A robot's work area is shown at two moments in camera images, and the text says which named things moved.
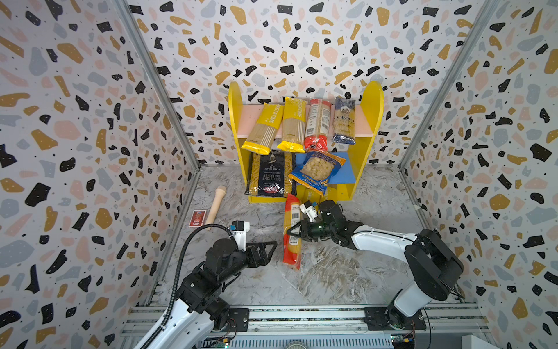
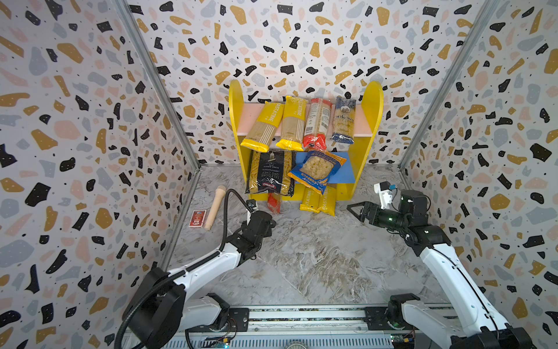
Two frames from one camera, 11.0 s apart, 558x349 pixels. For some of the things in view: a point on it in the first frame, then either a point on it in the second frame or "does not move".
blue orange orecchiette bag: (317, 170) does not move
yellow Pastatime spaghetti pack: (264, 131) does not move
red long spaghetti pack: (292, 242) → (274, 202)
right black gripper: (312, 229) → (373, 214)
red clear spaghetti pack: (318, 125) does not move
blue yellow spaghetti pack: (344, 121) does not move
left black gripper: (264, 259) → (268, 230)
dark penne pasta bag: (268, 174) does not move
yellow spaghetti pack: (293, 121) does not move
